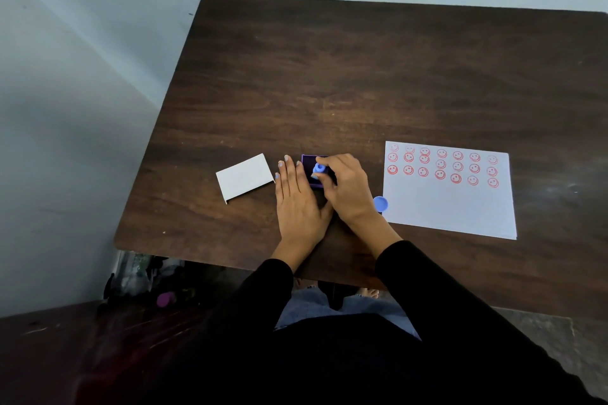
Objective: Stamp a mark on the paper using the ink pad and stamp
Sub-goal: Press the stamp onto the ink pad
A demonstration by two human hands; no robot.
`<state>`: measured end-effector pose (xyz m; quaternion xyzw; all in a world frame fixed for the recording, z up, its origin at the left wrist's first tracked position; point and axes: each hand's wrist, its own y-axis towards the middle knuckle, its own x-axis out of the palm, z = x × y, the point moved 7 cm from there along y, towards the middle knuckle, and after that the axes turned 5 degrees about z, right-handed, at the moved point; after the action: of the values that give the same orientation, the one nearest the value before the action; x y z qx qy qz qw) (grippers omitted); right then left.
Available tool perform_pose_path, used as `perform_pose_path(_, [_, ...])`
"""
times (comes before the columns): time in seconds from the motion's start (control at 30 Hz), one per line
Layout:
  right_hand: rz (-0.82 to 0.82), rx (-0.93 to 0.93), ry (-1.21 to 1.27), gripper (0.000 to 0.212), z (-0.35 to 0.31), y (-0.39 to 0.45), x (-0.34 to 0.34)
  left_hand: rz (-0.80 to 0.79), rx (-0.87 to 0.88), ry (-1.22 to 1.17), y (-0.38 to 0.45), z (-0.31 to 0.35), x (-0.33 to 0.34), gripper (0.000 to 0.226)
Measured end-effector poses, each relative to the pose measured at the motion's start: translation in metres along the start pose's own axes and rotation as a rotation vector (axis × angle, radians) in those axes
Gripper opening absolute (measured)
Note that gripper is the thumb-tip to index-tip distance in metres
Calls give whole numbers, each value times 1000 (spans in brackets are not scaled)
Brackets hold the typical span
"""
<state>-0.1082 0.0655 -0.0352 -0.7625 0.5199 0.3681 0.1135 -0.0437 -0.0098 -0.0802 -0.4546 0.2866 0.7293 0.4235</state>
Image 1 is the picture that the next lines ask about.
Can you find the dark clutter under table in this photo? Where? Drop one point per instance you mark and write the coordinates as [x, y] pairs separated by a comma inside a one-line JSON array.
[[142, 281]]

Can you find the person's left thumb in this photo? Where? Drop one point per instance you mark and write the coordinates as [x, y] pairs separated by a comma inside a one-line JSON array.
[[327, 214]]

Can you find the small purple object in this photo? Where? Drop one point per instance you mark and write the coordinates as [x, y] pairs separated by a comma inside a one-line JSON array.
[[166, 299]]

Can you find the blue round stamp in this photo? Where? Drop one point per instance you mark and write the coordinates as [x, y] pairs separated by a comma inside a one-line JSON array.
[[318, 168]]

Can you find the person's left forearm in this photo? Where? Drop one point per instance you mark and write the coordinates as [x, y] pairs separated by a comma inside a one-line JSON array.
[[266, 295]]

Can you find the black top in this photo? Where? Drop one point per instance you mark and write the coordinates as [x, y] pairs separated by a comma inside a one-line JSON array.
[[342, 362]]

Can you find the purple ink pad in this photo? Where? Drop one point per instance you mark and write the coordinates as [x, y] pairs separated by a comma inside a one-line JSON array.
[[308, 166]]

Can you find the person's left middle finger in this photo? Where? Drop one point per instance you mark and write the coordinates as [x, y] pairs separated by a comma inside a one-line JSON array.
[[289, 172]]

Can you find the person's left little finger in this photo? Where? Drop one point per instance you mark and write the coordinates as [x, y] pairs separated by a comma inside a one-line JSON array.
[[277, 184]]

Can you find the white ink pad lid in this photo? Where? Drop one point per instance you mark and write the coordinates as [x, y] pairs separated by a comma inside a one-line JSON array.
[[244, 178]]

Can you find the person's left hand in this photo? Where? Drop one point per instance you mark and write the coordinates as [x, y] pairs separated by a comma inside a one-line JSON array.
[[297, 210]]

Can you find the blue stamp cap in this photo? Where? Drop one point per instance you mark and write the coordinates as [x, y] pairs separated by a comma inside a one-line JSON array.
[[381, 204]]

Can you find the person's right hand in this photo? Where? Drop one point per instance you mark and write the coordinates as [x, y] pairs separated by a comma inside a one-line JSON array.
[[351, 191]]

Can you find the white paper with red smileys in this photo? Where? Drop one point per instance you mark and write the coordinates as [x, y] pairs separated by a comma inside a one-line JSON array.
[[451, 205]]

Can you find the blue jeans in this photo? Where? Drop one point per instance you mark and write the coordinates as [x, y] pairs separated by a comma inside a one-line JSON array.
[[308, 307]]

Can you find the person's right thumb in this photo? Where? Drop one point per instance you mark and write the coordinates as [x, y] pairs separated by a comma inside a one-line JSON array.
[[325, 181]]

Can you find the person's right forearm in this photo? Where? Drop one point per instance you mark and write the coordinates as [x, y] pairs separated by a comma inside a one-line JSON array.
[[427, 286]]

